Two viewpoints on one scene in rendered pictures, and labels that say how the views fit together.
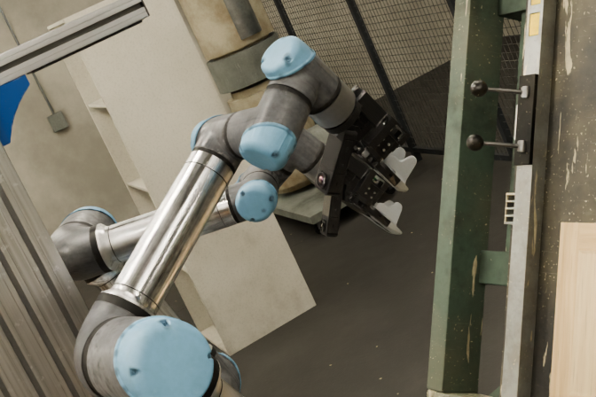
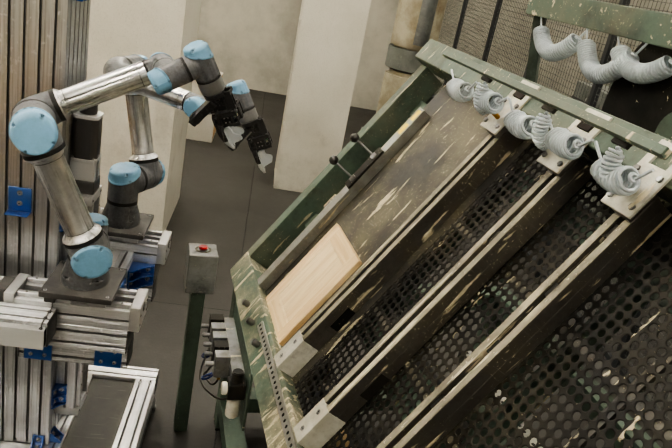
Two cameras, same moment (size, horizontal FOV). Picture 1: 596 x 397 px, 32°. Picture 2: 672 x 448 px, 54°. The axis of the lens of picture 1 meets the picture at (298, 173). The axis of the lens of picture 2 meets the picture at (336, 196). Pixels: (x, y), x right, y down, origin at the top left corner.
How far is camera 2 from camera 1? 0.87 m
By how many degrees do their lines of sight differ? 12
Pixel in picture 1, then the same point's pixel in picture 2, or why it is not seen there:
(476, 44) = (386, 119)
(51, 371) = not seen: hidden behind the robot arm
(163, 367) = (27, 131)
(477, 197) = (332, 187)
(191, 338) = (48, 130)
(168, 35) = (355, 14)
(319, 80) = (203, 70)
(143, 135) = (307, 53)
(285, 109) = (175, 71)
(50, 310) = (47, 82)
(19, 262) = (46, 53)
